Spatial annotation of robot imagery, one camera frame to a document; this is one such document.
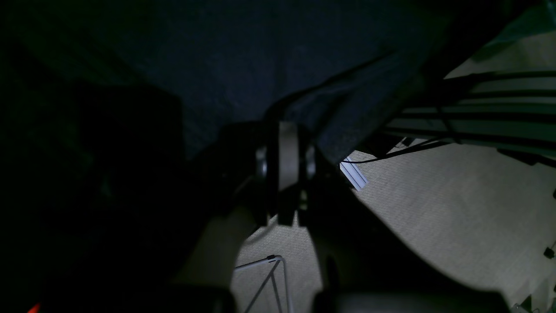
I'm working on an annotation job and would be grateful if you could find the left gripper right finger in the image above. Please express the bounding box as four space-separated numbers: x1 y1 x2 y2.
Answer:
278 122 435 305

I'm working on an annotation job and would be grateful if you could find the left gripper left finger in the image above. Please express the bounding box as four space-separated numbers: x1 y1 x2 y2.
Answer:
171 122 278 287

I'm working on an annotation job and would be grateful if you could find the dark navy t-shirt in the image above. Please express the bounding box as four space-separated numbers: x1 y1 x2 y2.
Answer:
1 0 534 163

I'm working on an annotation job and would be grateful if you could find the black table cover cloth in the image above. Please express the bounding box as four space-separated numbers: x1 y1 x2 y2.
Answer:
1 41 236 313

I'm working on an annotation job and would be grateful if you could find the black cable bundle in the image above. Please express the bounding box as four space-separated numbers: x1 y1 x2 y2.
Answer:
347 72 556 166

